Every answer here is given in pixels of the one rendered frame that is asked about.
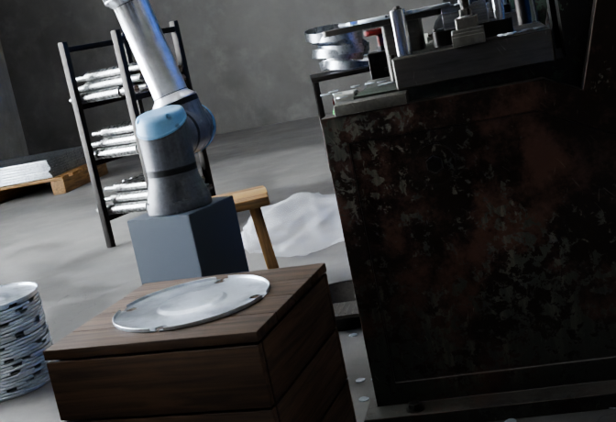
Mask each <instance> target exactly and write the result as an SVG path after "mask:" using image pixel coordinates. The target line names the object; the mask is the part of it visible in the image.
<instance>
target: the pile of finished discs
mask: <svg viewBox="0 0 616 422"><path fill-rule="evenodd" d="M220 281H221V279H218V280H216V277H211V278H205V279H201V280H196V281H191V282H188V283H181V284H177V285H174V286H171V287H168V288H165V289H162V290H159V291H157V292H154V293H151V294H147V295H145V296H142V297H140V298H139V299H137V300H135V301H133V302H131V303H129V304H127V305H126V309H125V310H129V309H133V308H136V310H133V311H128V312H127V311H120V309H119V310H118V311H117V312H116V313H115V315H114V316H113V324H114V326H115V327H116V328H118V329H120V330H123V331H127V332H139V333H145V332H156V331H157V330H156V328H160V327H163V329H161V330H159V331H167V330H173V329H178V328H187V327H191V326H195V325H199V324H202V323H206V322H210V321H213V320H216V319H218V318H221V317H226V316H229V315H231V314H234V313H235V312H238V311H240V310H242V309H245V308H247V307H249V306H251V305H253V304H255V303H256V302H257V301H259V300H260V299H262V298H263V297H264V295H266V294H267V293H268V292H269V290H270V282H269V281H268V280H267V279H265V278H263V277H260V276H257V275H246V274H239V275H228V278H225V279H224V280H223V281H224V282H222V283H216V282H220ZM256 295H259V296H258V297H257V298H251V297H253V296H256Z"/></svg>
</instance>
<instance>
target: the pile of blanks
mask: <svg viewBox="0 0 616 422"><path fill-rule="evenodd" d="M51 341H52V339H51V336H50V329H49V328H48V323H47V321H46V319H45V313H44V309H43V307H42V301H41V299H40V296H39V290H37V291H36V292H35V293H34V294H32V295H31V296H29V297H27V298H25V299H23V300H21V301H19V302H17V303H14V304H12V305H8V306H5V307H3V308H0V402H3V401H6V400H9V399H12V398H15V397H18V396H20V395H23V394H27V393H29V392H31V391H33V390H36V389H38V388H39V387H40V386H42V385H44V384H46V383H48V382H49V381H50V375H49V371H48V367H47V363H48V362H50V361H45V358H44V354H43V351H44V350H46V349H47V348H49V347H50V346H52V345H53V343H52V342H51Z"/></svg>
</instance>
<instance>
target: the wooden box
mask: <svg viewBox="0 0 616 422"><path fill-rule="evenodd" d="M325 272H326V267H325V263H316V264H307V265H300V266H292V267H283V268H276V269H267V270H259V271H252V272H236V273H229V274H220V275H212V276H204V277H196V278H188V279H180V280H172V281H164V282H156V283H144V284H142V285H141V286H139V288H137V289H136V290H134V291H133V292H131V293H130V294H128V295H126V296H125V297H124V298H122V299H120V300H119V301H117V302H116V303H114V304H113V305H111V306H109V307H108V308H106V310H104V311H103V312H101V313H100V314H99V315H97V316H95V317H93V318H92V319H90V320H89V321H87V322H86V323H84V324H83V325H81V326H80V327H78V328H76V329H75V330H74V331H73V332H72V333H70V334H69V335H67V336H66V337H64V338H63V339H61V340H59V341H58V342H56V343H55V344H53V345H52V346H50V347H49V348H47V349H46V350H44V351H43V354H44V358H45V361H50V362H48V363H47V367H48V371H49V377H50V381H51V384H52V388H53V392H54V395H55V399H56V403H57V407H58V410H59V413H60V420H61V421H62V420H65V421H64V422H357V420H356V415H355V411H354V407H353V402H352V397H351V393H350V388H349V383H348V380H347V370H346V365H345V362H344V357H343V352H342V348H341V343H340V338H339V334H338V329H337V328H335V326H336V316H335V312H334V308H333V303H332V298H331V294H330V289H329V284H328V280H327V275H326V273H325ZM239 274H246V275H257V276H260V277H263V278H265V279H267V280H268V281H269V285H270V289H269V292H268V293H267V294H266V295H264V297H263V298H262V299H260V300H259V301H257V302H256V303H255V304H253V305H251V306H249V307H247V308H245V309H242V310H240V311H238V312H235V313H234V314H231V315H229V316H224V317H221V318H218V319H216V320H213V321H210V322H206V323H202V324H199V325H195V326H191V327H187V328H178V329H173V330H167V331H159V330H161V329H163V327H160V328H156V330H157V331H156V332H145V333H139V332H127V331H123V330H120V329H118V328H116V327H115V326H114V324H113V316H114V315H115V313H116V312H117V311H118V310H119V309H120V311H127V312H128V311H133V310H136V308H133V309H129V310H125V309H126V308H127V304H129V303H131V302H133V301H135V300H137V299H139V298H140V297H142V296H145V295H147V294H151V293H154V292H157V291H159V290H162V289H165V288H168V287H171V286H174V285H177V284H181V283H188V282H191V281H196V280H201V279H205V278H211V277H216V280H218V279H221V281H220V282H216V283H222V282H224V281H223V280H224V279H225V278H228V275H239Z"/></svg>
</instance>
